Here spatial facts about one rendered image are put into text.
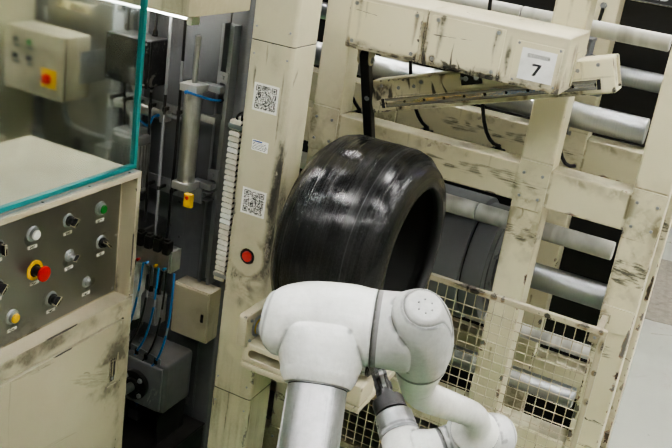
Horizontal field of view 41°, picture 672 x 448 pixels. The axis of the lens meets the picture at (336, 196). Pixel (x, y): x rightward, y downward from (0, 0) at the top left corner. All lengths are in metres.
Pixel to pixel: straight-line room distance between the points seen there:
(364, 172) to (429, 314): 0.79
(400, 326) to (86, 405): 1.33
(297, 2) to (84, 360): 1.09
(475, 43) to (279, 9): 0.51
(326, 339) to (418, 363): 0.16
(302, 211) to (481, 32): 0.65
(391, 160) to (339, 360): 0.85
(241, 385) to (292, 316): 1.20
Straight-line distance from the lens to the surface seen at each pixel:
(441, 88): 2.56
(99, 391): 2.63
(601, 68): 2.43
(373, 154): 2.24
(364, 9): 2.47
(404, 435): 2.01
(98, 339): 2.53
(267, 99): 2.34
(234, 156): 2.44
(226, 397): 2.72
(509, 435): 2.04
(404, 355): 1.49
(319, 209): 2.15
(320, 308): 1.48
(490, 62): 2.36
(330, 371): 1.47
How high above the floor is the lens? 2.08
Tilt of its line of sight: 20 degrees down
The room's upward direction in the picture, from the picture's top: 9 degrees clockwise
